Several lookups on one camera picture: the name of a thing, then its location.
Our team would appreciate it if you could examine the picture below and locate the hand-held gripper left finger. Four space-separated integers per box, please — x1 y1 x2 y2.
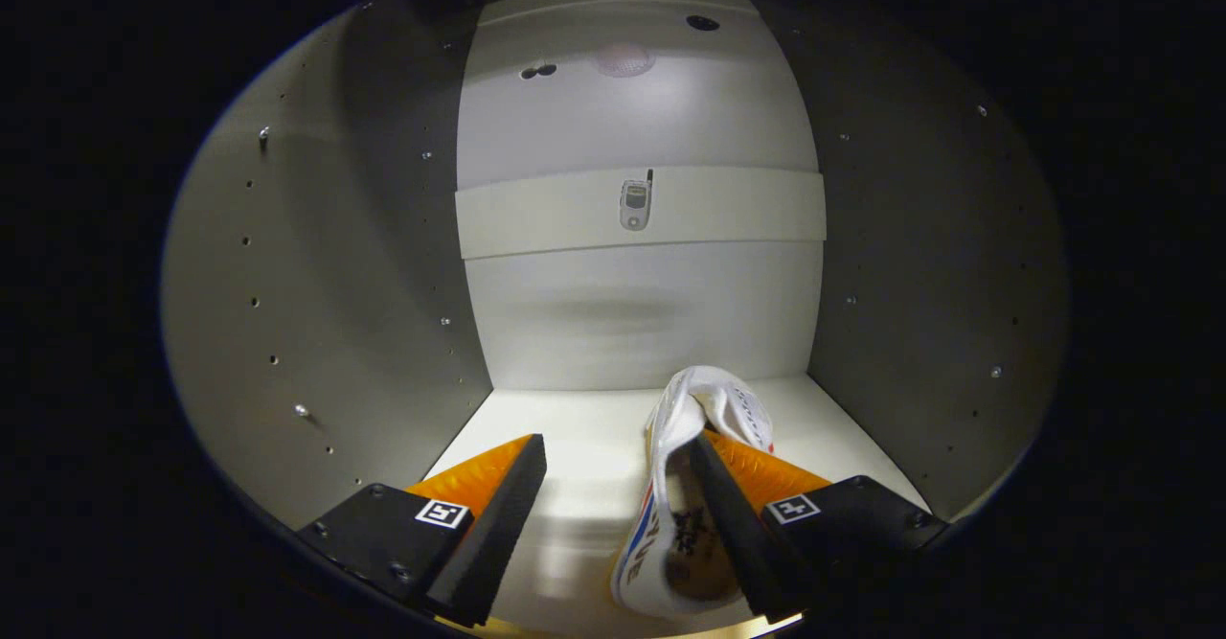
297 433 549 628

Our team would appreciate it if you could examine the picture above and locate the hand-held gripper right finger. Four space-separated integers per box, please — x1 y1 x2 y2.
688 428 949 624

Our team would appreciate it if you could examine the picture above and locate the white canvas shoe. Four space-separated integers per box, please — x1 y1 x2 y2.
610 365 775 619

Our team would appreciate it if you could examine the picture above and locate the grey shoe cabinet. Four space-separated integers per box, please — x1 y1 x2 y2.
161 0 1069 639

